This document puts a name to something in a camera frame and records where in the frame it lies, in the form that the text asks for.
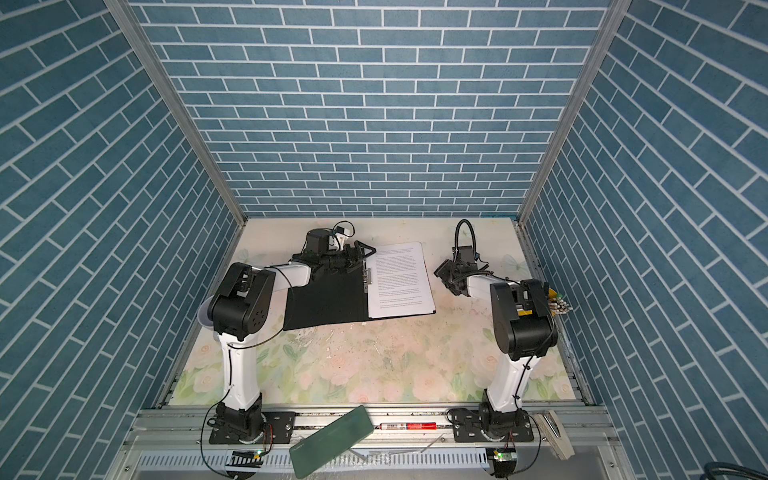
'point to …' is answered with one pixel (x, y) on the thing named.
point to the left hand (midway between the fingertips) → (370, 255)
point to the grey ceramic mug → (203, 317)
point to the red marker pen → (408, 426)
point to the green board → (330, 440)
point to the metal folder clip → (366, 276)
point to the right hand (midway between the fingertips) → (439, 270)
